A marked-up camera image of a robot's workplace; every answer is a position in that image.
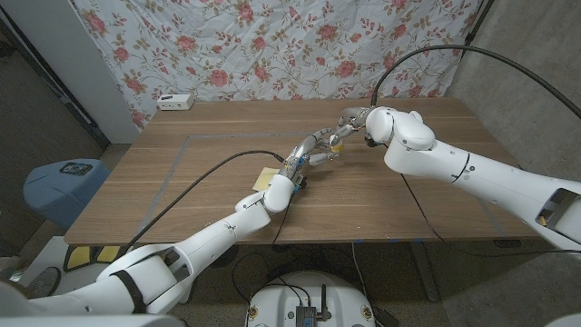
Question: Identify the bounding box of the grey table leg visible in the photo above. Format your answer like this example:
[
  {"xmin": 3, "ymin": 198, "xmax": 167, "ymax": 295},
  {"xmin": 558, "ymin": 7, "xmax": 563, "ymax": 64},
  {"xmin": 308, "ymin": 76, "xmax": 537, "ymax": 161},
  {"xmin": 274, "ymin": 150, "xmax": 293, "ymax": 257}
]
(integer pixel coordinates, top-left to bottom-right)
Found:
[{"xmin": 408, "ymin": 242, "xmax": 440, "ymax": 302}]

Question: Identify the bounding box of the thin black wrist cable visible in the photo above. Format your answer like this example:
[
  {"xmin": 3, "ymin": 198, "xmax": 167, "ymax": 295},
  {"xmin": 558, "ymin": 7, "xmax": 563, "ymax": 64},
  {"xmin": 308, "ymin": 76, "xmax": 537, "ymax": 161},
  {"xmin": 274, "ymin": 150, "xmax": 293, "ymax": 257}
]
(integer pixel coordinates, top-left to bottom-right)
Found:
[
  {"xmin": 271, "ymin": 206, "xmax": 291, "ymax": 247},
  {"xmin": 399, "ymin": 173, "xmax": 581, "ymax": 259}
]

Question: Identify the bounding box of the floral backdrop cloth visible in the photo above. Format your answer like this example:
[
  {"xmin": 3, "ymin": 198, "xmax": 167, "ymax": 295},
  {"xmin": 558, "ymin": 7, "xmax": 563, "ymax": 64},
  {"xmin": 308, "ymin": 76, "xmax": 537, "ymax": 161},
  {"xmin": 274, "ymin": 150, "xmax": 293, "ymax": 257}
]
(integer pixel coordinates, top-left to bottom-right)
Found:
[{"xmin": 72, "ymin": 0, "xmax": 482, "ymax": 131}]

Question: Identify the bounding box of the white power strip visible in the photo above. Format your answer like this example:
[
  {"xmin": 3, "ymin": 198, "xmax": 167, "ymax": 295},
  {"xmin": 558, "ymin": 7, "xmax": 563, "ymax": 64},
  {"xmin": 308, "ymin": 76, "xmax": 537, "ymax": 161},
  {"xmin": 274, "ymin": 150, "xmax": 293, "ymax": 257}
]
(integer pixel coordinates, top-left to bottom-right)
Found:
[{"xmin": 156, "ymin": 94, "xmax": 195, "ymax": 112}]

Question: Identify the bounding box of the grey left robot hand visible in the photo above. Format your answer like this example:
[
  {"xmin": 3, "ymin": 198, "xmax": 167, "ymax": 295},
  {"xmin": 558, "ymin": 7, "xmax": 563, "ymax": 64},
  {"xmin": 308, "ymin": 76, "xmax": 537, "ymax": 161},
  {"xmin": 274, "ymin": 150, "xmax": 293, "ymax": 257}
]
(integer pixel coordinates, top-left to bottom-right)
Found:
[{"xmin": 279, "ymin": 127, "xmax": 340, "ymax": 181}]

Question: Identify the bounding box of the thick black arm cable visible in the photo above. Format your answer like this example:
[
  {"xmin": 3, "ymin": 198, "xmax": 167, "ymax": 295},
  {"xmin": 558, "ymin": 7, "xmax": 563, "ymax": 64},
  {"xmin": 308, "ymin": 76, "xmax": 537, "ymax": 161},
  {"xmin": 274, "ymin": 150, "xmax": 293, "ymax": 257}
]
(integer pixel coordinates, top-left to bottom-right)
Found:
[
  {"xmin": 117, "ymin": 149, "xmax": 286, "ymax": 260},
  {"xmin": 369, "ymin": 45, "xmax": 581, "ymax": 120}
]

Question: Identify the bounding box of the thin black left wrist cable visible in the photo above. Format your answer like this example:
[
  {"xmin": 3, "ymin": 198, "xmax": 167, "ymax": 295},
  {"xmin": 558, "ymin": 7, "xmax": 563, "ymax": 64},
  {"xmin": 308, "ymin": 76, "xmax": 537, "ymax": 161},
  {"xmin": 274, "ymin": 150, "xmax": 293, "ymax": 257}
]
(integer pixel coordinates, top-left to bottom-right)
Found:
[{"xmin": 271, "ymin": 206, "xmax": 291, "ymax": 247}]

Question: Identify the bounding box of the clear medicine bottle white cap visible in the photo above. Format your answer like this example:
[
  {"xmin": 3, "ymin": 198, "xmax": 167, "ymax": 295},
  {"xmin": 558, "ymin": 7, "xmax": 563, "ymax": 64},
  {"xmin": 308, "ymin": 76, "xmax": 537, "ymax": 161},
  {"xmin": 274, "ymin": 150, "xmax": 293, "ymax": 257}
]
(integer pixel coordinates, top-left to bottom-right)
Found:
[{"xmin": 326, "ymin": 134, "xmax": 342, "ymax": 161}]

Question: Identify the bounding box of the white robot torso base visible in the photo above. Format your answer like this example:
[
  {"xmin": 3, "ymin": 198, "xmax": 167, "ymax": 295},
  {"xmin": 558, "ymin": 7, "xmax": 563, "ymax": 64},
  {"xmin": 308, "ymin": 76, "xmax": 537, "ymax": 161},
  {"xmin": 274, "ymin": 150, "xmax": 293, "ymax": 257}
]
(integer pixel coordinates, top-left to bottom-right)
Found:
[{"xmin": 244, "ymin": 271, "xmax": 377, "ymax": 327}]

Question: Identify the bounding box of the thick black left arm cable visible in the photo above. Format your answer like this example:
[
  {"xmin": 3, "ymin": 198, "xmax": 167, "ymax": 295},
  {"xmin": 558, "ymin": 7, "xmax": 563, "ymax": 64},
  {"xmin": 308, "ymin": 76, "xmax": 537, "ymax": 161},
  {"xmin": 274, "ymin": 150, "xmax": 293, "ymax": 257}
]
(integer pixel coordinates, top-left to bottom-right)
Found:
[{"xmin": 117, "ymin": 149, "xmax": 286, "ymax": 260}]

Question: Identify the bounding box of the black backdrop pole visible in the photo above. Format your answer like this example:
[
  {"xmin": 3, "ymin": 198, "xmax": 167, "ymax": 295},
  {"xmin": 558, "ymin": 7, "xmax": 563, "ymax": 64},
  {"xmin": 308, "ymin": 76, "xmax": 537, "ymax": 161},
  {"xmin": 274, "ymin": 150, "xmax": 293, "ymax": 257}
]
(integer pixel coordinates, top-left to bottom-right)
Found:
[{"xmin": 462, "ymin": 0, "xmax": 496, "ymax": 45}]

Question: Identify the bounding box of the grey shoe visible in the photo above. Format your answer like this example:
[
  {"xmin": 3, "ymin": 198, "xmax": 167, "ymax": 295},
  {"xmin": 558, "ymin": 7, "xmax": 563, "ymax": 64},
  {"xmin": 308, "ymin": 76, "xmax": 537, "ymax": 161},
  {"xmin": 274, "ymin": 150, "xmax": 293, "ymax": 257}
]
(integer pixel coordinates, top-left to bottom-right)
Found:
[{"xmin": 25, "ymin": 266, "xmax": 62, "ymax": 300}]

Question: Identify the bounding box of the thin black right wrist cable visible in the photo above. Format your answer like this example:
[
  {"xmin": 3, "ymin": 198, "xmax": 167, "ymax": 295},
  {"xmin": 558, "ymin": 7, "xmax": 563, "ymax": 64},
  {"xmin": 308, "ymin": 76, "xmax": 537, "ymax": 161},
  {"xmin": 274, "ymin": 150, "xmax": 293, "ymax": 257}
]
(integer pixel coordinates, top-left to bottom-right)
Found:
[{"xmin": 399, "ymin": 173, "xmax": 581, "ymax": 259}]

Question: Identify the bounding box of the black phone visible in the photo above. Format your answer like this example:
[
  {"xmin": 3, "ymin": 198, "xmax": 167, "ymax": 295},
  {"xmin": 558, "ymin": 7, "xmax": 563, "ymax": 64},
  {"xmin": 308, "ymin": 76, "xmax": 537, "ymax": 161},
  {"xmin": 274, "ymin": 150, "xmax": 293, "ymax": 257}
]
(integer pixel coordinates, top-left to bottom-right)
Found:
[{"xmin": 59, "ymin": 162, "xmax": 94, "ymax": 176}]

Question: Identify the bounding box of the black power brick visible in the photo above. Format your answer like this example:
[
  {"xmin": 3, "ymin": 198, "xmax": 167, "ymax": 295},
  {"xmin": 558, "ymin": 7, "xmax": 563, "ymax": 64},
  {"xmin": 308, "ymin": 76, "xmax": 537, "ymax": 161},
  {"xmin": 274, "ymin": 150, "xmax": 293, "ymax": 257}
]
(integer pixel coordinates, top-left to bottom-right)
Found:
[{"xmin": 371, "ymin": 306, "xmax": 400, "ymax": 327}]

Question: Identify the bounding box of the yellow sticky note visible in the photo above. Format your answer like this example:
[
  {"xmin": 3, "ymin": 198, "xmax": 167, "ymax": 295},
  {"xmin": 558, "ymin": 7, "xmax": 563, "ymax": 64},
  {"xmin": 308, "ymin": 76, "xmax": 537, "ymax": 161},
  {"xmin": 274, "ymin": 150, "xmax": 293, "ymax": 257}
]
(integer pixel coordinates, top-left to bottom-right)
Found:
[{"xmin": 251, "ymin": 166, "xmax": 281, "ymax": 193}]

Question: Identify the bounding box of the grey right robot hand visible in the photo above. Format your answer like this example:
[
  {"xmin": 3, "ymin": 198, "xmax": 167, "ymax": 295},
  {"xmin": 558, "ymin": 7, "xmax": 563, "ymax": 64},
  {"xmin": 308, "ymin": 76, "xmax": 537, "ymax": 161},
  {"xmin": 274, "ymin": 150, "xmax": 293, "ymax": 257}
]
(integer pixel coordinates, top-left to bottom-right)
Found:
[{"xmin": 329, "ymin": 106, "xmax": 374, "ymax": 145}]

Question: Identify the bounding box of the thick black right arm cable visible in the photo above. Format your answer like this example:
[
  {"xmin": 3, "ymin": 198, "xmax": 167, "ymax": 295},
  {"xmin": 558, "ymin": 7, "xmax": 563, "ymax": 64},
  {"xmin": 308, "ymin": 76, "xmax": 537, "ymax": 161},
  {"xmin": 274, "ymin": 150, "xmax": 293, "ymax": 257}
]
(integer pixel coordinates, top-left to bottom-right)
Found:
[{"xmin": 369, "ymin": 45, "xmax": 581, "ymax": 120}]

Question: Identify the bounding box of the yellow and black mat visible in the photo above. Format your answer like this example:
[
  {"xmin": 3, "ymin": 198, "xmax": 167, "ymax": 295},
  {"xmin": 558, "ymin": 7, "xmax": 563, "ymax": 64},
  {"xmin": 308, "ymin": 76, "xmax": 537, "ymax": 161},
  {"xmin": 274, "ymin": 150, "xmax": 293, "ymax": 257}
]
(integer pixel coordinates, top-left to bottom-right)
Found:
[{"xmin": 63, "ymin": 244, "xmax": 122, "ymax": 273}]

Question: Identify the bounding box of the blue stool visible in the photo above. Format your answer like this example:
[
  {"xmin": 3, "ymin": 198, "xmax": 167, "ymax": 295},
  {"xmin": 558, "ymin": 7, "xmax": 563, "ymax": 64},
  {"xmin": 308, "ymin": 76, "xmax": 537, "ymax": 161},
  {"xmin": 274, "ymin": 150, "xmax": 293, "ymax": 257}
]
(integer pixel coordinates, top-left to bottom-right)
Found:
[{"xmin": 23, "ymin": 158, "xmax": 111, "ymax": 231}]

